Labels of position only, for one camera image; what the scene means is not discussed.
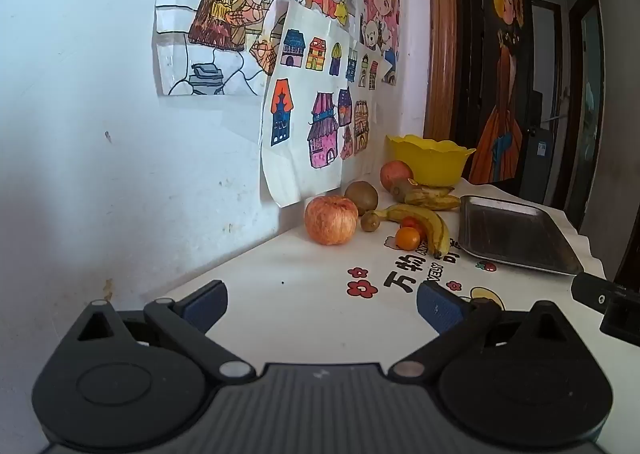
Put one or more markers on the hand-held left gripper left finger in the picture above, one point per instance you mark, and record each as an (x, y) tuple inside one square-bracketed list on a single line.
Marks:
[(207, 301)]

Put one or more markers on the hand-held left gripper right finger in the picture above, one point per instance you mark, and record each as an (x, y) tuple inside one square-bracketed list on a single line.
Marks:
[(440, 306)]

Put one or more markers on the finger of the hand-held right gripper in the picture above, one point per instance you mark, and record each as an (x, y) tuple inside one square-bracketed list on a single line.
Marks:
[(592, 291)]

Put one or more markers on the small orange citrus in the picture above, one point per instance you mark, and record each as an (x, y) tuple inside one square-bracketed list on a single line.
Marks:
[(407, 238)]

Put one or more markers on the red cherry tomato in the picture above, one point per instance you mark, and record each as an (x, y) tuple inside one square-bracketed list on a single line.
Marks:
[(410, 222)]

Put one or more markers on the metal tray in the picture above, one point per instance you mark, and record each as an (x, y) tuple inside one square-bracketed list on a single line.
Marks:
[(505, 234)]

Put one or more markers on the brown-spotted yellow banana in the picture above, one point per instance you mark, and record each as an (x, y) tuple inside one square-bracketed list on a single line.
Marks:
[(435, 204)]

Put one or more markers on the small brown kiwi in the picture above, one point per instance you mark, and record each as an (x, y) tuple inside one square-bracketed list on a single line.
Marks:
[(371, 222)]

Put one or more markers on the large striped red apple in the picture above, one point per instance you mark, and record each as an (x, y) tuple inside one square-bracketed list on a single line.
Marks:
[(331, 220)]

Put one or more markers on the dark red apple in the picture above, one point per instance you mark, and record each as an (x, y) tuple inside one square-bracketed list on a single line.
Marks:
[(395, 174)]

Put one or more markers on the yellow scalloped plastic bowl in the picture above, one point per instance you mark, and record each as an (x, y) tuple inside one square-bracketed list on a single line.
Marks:
[(430, 159)]

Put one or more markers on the white printed tablecloth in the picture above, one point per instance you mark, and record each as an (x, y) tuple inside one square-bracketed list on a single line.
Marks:
[(300, 284)]

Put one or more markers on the brown kiwi with sticker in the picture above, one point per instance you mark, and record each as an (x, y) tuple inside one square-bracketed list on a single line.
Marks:
[(400, 190)]

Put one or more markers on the grey cabinet with sticker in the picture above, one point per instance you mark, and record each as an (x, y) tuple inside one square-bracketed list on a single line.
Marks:
[(542, 174)]

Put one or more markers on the large brown kiwi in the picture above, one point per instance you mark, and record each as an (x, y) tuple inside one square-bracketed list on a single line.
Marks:
[(361, 195)]

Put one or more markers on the orange dress door poster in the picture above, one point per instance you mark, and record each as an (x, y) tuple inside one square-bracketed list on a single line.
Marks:
[(502, 134)]

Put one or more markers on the dark wooden door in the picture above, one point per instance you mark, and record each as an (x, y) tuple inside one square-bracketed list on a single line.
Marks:
[(467, 59)]

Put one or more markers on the brown inner door frame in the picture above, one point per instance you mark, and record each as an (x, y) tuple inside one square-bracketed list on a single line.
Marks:
[(575, 84)]

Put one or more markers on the coloured houses wall drawing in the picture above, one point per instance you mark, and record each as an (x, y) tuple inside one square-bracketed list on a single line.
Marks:
[(300, 99)]

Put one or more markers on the large coloured wall drawing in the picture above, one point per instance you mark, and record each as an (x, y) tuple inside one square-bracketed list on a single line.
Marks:
[(210, 59)]

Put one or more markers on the wooden door frame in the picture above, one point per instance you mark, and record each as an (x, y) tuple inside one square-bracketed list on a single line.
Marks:
[(442, 34)]

